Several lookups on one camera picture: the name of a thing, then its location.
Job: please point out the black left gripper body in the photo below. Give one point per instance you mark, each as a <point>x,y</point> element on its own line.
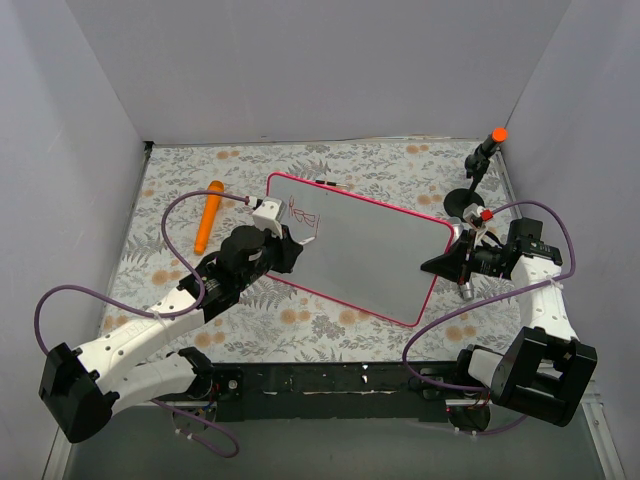
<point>279,248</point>

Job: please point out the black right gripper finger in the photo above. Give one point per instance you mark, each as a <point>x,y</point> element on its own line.
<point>456,255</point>
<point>456,275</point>

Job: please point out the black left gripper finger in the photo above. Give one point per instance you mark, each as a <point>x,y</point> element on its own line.
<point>287,245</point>
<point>288,258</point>

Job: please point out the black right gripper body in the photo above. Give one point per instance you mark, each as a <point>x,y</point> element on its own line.
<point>465,259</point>

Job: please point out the pink framed whiteboard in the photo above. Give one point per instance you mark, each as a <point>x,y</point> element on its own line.
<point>367,254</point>

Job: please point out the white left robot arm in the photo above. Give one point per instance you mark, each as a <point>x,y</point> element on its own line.
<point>84,387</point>

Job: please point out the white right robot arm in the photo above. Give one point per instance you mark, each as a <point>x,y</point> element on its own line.
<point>546,369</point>

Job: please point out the silver microphone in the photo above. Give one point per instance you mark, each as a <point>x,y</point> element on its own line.
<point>467,289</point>

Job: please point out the black microphone stand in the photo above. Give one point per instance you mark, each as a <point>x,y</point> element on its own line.
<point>457,200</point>

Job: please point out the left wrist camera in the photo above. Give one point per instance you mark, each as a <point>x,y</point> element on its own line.
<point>267,214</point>

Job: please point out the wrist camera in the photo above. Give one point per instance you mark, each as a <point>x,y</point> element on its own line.
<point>267,214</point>
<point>477,217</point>

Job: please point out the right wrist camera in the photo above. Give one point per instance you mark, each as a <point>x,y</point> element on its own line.
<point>477,217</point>

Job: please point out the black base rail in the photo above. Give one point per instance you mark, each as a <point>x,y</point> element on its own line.
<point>313,391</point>

